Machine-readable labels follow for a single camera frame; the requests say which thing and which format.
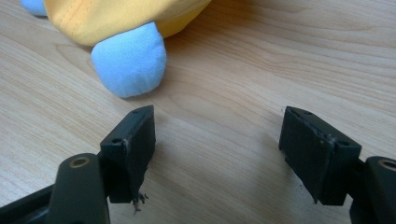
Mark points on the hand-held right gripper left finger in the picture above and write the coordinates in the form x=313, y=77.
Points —
x=129, y=155

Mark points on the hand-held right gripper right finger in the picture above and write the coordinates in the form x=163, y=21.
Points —
x=314, y=152

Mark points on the yellow and blue plush toy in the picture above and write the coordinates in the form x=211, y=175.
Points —
x=124, y=37

